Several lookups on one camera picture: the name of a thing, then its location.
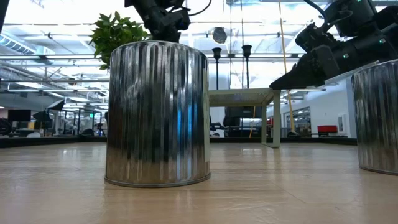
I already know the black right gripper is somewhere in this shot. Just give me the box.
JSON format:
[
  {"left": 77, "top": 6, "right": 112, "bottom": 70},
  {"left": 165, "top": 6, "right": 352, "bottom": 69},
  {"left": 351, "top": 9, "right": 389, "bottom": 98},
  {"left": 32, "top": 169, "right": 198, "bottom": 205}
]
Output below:
[{"left": 269, "top": 24, "right": 398, "bottom": 91}]

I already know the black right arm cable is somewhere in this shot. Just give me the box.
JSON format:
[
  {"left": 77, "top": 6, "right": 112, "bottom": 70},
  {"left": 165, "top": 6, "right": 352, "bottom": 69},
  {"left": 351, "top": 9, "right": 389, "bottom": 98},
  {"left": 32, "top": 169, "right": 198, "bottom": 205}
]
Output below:
[{"left": 303, "top": 0, "right": 329, "bottom": 24}]

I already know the green potted plant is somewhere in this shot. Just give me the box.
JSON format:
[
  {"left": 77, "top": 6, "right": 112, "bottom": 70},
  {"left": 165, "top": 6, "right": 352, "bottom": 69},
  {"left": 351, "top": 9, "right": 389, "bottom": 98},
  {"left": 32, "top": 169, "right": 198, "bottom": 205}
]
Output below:
[{"left": 88, "top": 11, "right": 150, "bottom": 71}]

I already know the yellow hanging cord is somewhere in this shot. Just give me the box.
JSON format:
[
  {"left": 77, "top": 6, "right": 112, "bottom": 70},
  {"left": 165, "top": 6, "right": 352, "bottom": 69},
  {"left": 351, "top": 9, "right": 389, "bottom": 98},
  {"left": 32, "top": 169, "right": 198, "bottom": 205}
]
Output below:
[{"left": 277, "top": 0, "right": 295, "bottom": 132}]

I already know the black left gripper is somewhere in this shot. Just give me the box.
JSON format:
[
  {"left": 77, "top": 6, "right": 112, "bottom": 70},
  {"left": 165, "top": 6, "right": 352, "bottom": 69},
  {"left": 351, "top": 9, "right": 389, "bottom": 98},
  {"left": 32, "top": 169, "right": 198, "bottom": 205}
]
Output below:
[{"left": 145, "top": 5, "right": 192, "bottom": 44}]

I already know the black ceiling cable reel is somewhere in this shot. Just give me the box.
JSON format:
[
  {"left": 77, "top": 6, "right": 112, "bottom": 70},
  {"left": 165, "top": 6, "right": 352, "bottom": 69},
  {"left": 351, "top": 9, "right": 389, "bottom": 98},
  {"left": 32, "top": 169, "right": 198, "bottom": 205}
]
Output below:
[{"left": 211, "top": 27, "right": 228, "bottom": 45}]

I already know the black table edge rail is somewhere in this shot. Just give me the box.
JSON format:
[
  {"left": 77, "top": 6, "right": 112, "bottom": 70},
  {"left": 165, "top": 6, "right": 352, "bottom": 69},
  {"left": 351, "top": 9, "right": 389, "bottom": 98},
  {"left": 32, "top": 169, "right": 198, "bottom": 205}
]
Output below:
[{"left": 0, "top": 136, "right": 358, "bottom": 149}]

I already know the pale green small stand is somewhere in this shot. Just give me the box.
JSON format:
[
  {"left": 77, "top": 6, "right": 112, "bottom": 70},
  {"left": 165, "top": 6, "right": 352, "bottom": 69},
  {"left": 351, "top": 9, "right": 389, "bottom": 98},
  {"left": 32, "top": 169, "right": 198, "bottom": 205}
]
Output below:
[{"left": 208, "top": 87, "right": 282, "bottom": 149}]

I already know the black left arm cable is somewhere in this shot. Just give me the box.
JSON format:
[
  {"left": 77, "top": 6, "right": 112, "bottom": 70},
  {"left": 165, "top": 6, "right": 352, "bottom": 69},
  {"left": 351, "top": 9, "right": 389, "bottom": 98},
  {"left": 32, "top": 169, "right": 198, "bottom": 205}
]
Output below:
[{"left": 187, "top": 0, "right": 213, "bottom": 17}]

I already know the black computer monitor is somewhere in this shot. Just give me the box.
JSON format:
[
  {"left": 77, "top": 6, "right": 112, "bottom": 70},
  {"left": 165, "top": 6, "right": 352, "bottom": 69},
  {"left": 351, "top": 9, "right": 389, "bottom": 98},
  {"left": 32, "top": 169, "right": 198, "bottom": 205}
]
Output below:
[{"left": 7, "top": 109, "right": 32, "bottom": 123}]

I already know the labelled corrugated steel cylinder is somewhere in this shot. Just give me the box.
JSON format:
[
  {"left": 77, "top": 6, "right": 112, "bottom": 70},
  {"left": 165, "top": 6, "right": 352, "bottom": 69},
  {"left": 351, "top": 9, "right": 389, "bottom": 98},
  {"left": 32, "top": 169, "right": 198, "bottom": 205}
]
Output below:
[{"left": 104, "top": 40, "right": 211, "bottom": 189}]

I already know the black studio lamp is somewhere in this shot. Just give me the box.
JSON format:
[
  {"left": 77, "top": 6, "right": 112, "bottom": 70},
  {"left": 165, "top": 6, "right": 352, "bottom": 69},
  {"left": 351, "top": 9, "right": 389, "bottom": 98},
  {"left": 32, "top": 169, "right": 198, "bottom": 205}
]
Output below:
[{"left": 46, "top": 99, "right": 66, "bottom": 113}]

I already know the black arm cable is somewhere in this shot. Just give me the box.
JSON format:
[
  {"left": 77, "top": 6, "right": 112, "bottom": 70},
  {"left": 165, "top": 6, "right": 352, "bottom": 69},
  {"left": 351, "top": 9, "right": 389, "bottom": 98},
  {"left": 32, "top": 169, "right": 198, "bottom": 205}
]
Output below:
[
  {"left": 303, "top": 0, "right": 329, "bottom": 24},
  {"left": 187, "top": 0, "right": 213, "bottom": 17}
]

